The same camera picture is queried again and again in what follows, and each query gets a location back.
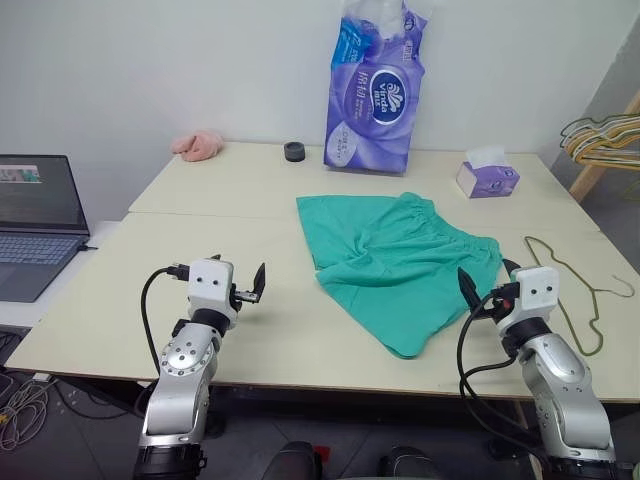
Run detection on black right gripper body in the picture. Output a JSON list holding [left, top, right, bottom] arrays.
[[479, 281, 522, 322]]

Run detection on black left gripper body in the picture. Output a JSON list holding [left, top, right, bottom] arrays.
[[230, 283, 261, 314]]

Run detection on green shorts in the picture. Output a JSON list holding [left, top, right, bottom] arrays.
[[295, 191, 504, 360]]

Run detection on olive wire hanger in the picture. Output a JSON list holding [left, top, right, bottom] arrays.
[[523, 235, 637, 358]]

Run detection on purple tissue box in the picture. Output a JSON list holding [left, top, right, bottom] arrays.
[[454, 145, 522, 200]]

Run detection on pink cloth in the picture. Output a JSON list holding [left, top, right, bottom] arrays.
[[170, 129, 227, 163]]

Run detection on wooden clothes rack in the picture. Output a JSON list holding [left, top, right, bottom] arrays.
[[568, 91, 640, 204]]

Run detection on dark rounded shape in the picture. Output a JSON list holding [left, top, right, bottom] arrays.
[[376, 445, 442, 480], [261, 440, 319, 480]]

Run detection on grey laptop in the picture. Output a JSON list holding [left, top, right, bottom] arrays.
[[0, 154, 92, 304]]

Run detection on purple toilet paper pack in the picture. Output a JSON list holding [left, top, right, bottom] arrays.
[[322, 0, 432, 174]]

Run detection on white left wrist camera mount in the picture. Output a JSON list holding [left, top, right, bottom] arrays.
[[187, 258, 237, 315]]

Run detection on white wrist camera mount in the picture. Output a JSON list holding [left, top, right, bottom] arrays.
[[509, 265, 561, 322], [187, 258, 237, 315]]

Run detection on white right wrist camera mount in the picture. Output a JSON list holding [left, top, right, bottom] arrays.
[[509, 265, 561, 322]]

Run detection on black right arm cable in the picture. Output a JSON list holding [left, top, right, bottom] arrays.
[[458, 294, 532, 451]]

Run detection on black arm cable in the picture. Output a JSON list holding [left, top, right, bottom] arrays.
[[140, 261, 192, 377], [458, 294, 532, 451]]

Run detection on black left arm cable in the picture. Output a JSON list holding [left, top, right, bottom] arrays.
[[140, 261, 192, 377]]

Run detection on tangled floor cables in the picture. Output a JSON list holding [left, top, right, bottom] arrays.
[[0, 372, 64, 452]]

